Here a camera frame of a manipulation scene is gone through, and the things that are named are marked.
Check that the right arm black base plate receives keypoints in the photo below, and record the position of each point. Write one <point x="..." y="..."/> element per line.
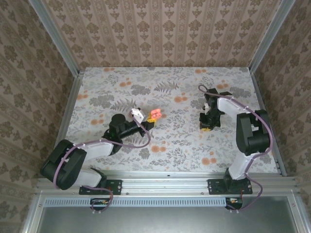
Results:
<point x="213" y="187"/>

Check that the aluminium side rail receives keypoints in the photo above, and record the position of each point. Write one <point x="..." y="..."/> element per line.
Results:
<point x="260" y="92"/>
<point x="70" y="108"/>

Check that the orange earbud charging case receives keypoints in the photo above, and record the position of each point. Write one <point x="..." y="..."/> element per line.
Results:
<point x="156" y="114"/>

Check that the aluminium frame post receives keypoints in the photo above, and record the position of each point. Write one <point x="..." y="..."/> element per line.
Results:
<point x="270" y="36"/>
<point x="56" y="40"/>

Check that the grey metal panel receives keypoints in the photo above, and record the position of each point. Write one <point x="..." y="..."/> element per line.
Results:
<point x="170" y="221"/>

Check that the black connector board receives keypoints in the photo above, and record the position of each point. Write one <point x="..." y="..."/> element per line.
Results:
<point x="233" y="202"/>
<point x="99" y="202"/>

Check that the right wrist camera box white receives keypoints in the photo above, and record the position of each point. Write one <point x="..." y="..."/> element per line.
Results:
<point x="206" y="107"/>

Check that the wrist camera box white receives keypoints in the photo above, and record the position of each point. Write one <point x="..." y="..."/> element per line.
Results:
<point x="206" y="107"/>
<point x="137" y="114"/>

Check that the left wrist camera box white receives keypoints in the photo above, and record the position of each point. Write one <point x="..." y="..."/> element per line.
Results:
<point x="137" y="114"/>

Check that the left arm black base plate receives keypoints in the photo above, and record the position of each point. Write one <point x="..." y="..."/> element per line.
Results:
<point x="116" y="187"/>

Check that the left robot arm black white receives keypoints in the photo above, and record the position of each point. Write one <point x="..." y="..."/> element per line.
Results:
<point x="70" y="167"/>

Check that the floral patterned table cover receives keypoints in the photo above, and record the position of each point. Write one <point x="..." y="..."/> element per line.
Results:
<point x="145" y="80"/>

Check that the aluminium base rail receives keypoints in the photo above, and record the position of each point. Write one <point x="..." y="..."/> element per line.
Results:
<point x="165" y="184"/>

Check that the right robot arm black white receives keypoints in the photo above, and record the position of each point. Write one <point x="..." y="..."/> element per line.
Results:
<point x="252" y="136"/>

